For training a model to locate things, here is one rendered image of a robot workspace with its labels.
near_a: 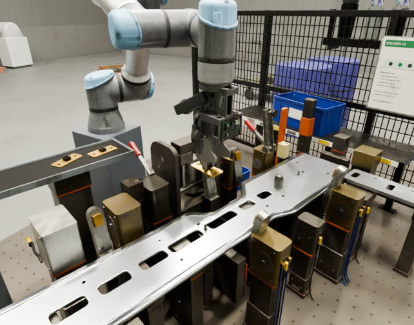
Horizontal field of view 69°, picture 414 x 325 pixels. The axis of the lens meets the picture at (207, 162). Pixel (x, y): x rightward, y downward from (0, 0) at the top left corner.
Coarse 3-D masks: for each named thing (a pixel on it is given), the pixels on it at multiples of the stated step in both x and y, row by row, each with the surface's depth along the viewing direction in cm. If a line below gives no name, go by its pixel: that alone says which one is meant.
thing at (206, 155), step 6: (204, 138) 69; (204, 144) 69; (204, 150) 70; (210, 150) 69; (198, 156) 71; (204, 156) 71; (210, 156) 69; (204, 162) 73; (210, 162) 70; (204, 168) 73
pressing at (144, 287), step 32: (288, 160) 123; (320, 160) 124; (256, 192) 102; (288, 192) 102; (320, 192) 102; (192, 224) 86; (224, 224) 86; (128, 256) 75; (192, 256) 75; (64, 288) 66; (96, 288) 66; (128, 288) 66; (160, 288) 67; (0, 320) 59; (32, 320) 59; (64, 320) 59; (96, 320) 59
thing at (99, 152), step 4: (100, 148) 92; (104, 148) 92; (108, 148) 94; (112, 148) 94; (116, 148) 94; (92, 152) 91; (96, 152) 91; (100, 152) 91; (104, 152) 91; (108, 152) 92; (92, 156) 89; (96, 156) 89
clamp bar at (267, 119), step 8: (264, 112) 113; (272, 112) 111; (264, 120) 114; (272, 120) 115; (264, 128) 116; (272, 128) 116; (264, 136) 117; (272, 136) 118; (264, 144) 118; (272, 144) 119
